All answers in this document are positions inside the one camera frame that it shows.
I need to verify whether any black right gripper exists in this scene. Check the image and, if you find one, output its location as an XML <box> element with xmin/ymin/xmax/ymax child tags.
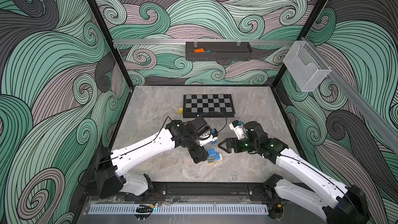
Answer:
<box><xmin>219</xmin><ymin>136</ymin><xmax>259</xmax><ymax>151</ymax></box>

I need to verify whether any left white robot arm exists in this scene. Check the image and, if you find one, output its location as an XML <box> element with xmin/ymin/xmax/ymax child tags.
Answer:
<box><xmin>94</xmin><ymin>116</ymin><xmax>218</xmax><ymax>199</ymax></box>

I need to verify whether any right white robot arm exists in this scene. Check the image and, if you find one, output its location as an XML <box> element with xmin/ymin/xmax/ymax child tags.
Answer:
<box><xmin>218</xmin><ymin>120</ymin><xmax>371</xmax><ymax>224</ymax></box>

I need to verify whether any black chessboard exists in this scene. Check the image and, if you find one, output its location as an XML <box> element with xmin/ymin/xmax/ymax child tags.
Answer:
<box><xmin>182</xmin><ymin>94</ymin><xmax>235</xmax><ymax>118</ymax></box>

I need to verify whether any orange block in tray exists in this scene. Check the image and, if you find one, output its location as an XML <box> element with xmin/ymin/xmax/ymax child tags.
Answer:
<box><xmin>194</xmin><ymin>48</ymin><xmax>205</xmax><ymax>53</ymax></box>

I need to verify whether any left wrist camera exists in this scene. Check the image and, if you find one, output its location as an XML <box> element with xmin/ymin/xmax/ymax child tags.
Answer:
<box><xmin>199</xmin><ymin>129</ymin><xmax>218</xmax><ymax>146</ymax></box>

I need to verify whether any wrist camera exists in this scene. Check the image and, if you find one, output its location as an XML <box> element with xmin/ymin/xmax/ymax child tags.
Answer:
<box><xmin>229</xmin><ymin>120</ymin><xmax>246</xmax><ymax>140</ymax></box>
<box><xmin>199</xmin><ymin>129</ymin><xmax>218</xmax><ymax>146</ymax></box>

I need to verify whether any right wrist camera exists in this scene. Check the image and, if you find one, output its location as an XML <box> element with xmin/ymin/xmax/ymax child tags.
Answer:
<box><xmin>229</xmin><ymin>120</ymin><xmax>246</xmax><ymax>140</ymax></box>

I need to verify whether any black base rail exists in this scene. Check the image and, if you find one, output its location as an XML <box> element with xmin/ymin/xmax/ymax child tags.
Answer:
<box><xmin>88</xmin><ymin>181</ymin><xmax>283</xmax><ymax>203</ymax></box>

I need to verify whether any black wall tray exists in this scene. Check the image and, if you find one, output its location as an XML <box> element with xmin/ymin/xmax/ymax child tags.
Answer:
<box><xmin>185</xmin><ymin>42</ymin><xmax>253</xmax><ymax>63</ymax></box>

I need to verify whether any clear plastic wall holder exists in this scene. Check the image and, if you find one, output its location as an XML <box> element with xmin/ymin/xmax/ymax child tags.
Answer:
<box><xmin>283</xmin><ymin>41</ymin><xmax>331</xmax><ymax>92</ymax></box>

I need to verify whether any aluminium rail back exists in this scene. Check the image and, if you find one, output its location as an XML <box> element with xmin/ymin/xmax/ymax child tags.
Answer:
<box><xmin>113</xmin><ymin>38</ymin><xmax>295</xmax><ymax>46</ymax></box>

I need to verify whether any aluminium rail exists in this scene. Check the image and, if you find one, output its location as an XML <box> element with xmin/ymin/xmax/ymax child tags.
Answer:
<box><xmin>113</xmin><ymin>38</ymin><xmax>295</xmax><ymax>46</ymax></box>
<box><xmin>301</xmin><ymin>37</ymin><xmax>398</xmax><ymax>154</ymax></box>

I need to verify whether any black corner frame post right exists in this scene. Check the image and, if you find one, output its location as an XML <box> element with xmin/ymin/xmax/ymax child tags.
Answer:
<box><xmin>271</xmin><ymin>0</ymin><xmax>328</xmax><ymax>92</ymax></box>

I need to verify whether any black corner frame post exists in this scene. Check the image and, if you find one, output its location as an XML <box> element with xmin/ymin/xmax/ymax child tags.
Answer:
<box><xmin>86</xmin><ymin>0</ymin><xmax>134</xmax><ymax>92</ymax></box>
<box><xmin>271</xmin><ymin>0</ymin><xmax>328</xmax><ymax>92</ymax></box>

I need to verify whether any white slotted cable duct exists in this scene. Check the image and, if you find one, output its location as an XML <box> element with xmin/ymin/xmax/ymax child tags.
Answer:
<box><xmin>88</xmin><ymin>203</ymin><xmax>268</xmax><ymax>215</ymax></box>

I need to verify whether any aluminium rail right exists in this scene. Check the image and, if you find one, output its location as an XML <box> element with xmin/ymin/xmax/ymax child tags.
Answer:
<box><xmin>301</xmin><ymin>37</ymin><xmax>398</xmax><ymax>154</ymax></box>

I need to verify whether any black corner frame post left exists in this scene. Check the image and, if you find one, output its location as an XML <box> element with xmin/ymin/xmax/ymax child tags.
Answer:
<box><xmin>86</xmin><ymin>0</ymin><xmax>134</xmax><ymax>92</ymax></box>

